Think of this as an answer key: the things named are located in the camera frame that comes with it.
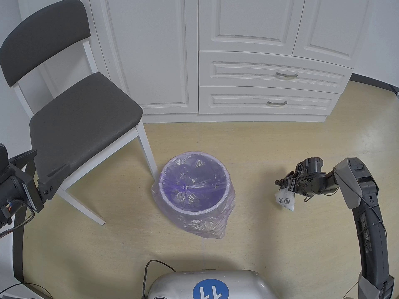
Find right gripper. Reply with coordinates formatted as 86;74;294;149
287;176;312;196

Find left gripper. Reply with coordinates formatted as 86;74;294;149
0;149;68;213

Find white printed wrapper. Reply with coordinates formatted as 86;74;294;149
275;188;296;212

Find purple plastic bag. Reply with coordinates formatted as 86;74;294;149
151;150;236;240

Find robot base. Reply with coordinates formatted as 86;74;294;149
150;269;278;299

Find white trash bin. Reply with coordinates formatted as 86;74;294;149
159;152;233;234

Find white chair grey cushions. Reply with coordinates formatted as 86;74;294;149
0;0;161;226

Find white wardrobe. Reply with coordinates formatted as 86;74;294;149
16;0;378;124

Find black cable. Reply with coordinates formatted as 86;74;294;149
142;260;177;299

